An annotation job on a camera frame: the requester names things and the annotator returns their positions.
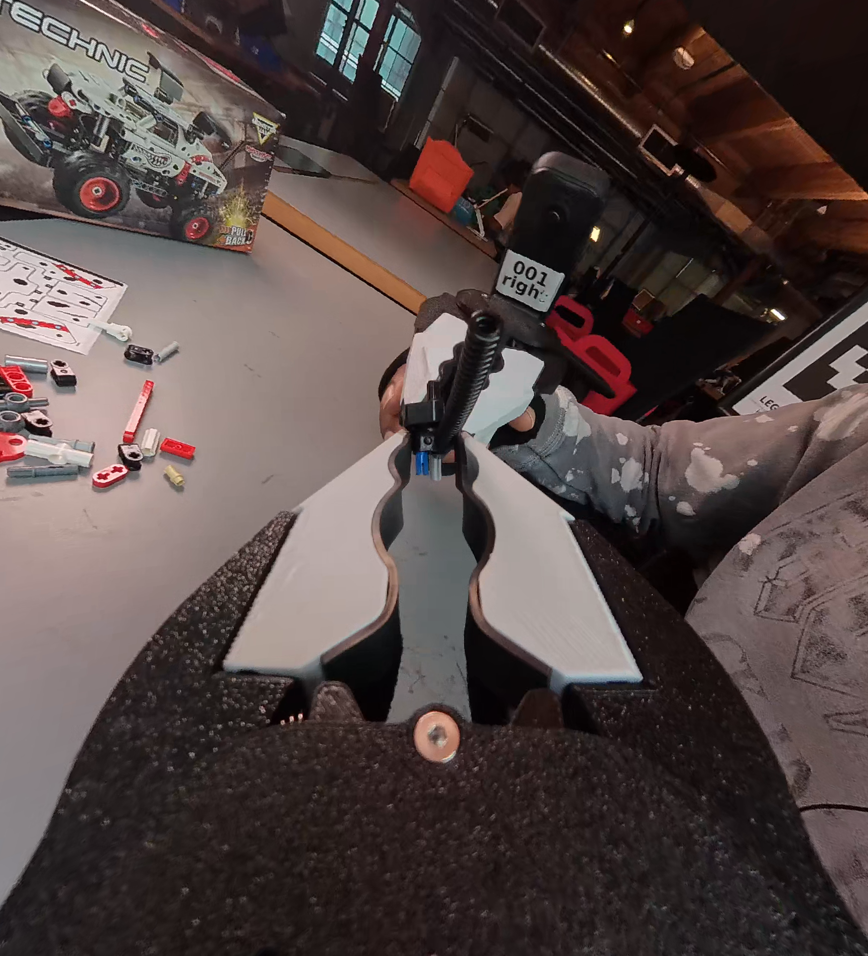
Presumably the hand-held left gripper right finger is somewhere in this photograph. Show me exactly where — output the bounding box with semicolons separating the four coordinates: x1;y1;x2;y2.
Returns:
455;433;644;688

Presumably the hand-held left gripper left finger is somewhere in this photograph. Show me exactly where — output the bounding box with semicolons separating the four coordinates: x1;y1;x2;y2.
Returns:
222;432;412;678

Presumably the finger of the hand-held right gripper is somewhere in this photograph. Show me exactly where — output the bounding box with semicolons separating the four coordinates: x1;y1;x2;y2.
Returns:
467;347;547;449
401;312;472;433

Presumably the black ribbed hose with connector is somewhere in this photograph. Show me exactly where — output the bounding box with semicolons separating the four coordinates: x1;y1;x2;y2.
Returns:
402;312;505;480

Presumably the grey desk with wooden edge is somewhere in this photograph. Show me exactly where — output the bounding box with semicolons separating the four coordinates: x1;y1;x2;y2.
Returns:
262;134;505;315

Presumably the person's right hand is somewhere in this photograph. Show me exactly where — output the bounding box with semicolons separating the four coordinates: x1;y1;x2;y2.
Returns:
377;357;408;443

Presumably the red plastic container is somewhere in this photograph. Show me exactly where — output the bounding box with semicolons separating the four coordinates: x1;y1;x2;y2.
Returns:
546;295;638;415

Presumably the orange plastic bin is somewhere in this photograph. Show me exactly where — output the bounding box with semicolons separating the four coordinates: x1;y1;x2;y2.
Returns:
409;136;475;215

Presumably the window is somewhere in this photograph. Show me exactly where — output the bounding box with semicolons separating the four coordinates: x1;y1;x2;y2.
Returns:
314;0;423;100

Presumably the red holed beam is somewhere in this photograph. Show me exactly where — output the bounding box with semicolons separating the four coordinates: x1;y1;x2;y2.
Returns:
122;379;156;444

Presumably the person's grey hoodie torso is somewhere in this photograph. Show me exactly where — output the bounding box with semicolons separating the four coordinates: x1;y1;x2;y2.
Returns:
684;478;868;956

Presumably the black white marker board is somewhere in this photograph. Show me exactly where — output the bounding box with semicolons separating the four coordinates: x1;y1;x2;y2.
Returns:
719;254;868;418

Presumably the sticker sheet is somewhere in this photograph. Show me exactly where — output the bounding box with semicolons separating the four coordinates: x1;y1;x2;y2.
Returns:
0;219;128;357

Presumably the toy truck set box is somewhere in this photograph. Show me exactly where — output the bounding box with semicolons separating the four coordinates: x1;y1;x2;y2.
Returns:
0;0;287;255

